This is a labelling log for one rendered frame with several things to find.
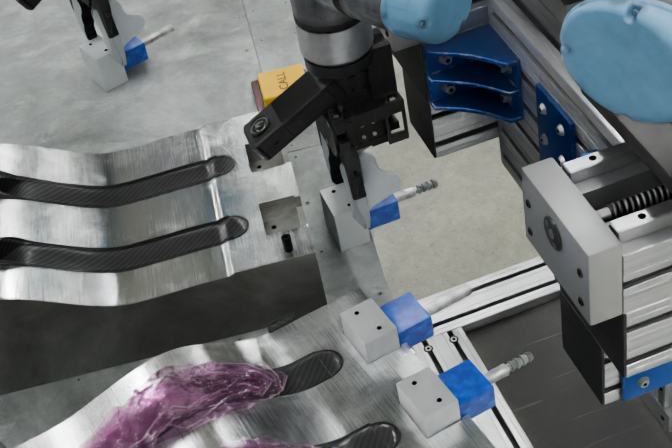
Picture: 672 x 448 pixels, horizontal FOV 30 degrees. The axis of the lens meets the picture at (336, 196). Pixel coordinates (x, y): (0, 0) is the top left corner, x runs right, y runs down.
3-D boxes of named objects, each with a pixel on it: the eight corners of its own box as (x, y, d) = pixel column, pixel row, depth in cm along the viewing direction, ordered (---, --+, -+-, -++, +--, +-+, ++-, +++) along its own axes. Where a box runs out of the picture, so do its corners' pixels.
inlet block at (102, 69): (167, 36, 180) (158, 4, 176) (186, 49, 176) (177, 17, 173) (89, 78, 175) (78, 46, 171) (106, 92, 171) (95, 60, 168)
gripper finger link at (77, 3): (125, 29, 176) (119, -18, 169) (89, 48, 174) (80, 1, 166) (113, 16, 177) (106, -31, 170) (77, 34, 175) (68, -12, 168)
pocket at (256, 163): (288, 159, 146) (283, 135, 143) (296, 188, 142) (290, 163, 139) (250, 169, 145) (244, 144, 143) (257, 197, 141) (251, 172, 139)
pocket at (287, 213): (305, 218, 137) (299, 193, 135) (314, 250, 133) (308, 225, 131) (264, 229, 137) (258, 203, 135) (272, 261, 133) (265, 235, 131)
